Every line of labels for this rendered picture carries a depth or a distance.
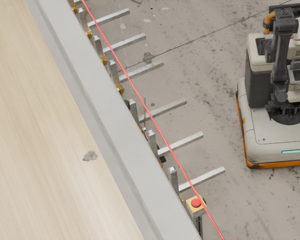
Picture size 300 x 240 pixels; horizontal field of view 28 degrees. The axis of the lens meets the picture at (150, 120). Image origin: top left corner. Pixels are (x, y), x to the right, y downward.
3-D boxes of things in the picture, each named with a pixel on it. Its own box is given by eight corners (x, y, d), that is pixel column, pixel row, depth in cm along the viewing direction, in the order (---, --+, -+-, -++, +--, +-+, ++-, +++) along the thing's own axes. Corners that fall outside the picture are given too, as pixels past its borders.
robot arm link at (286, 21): (294, 0, 278) (273, 2, 279) (299, 25, 272) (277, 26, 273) (283, 52, 318) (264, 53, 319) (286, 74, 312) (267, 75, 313)
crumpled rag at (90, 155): (95, 148, 330) (95, 146, 328) (98, 158, 326) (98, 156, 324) (80, 153, 329) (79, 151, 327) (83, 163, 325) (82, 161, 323)
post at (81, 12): (95, 58, 399) (81, 5, 360) (96, 61, 398) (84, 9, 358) (90, 60, 399) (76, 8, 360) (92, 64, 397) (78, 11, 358)
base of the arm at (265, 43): (281, 37, 323) (259, 39, 324) (285, 40, 316) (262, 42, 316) (282, 53, 326) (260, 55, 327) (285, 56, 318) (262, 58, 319)
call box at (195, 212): (199, 201, 279) (199, 193, 272) (206, 213, 275) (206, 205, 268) (186, 207, 277) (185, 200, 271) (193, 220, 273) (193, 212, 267)
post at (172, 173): (178, 208, 331) (173, 164, 292) (181, 214, 329) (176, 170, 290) (173, 211, 331) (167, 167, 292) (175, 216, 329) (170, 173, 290)
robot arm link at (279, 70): (297, 15, 276) (273, 17, 277) (299, 25, 273) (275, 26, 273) (287, 74, 311) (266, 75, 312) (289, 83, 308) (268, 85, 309)
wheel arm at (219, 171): (222, 168, 327) (222, 165, 324) (225, 173, 325) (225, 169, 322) (150, 202, 319) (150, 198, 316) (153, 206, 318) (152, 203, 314)
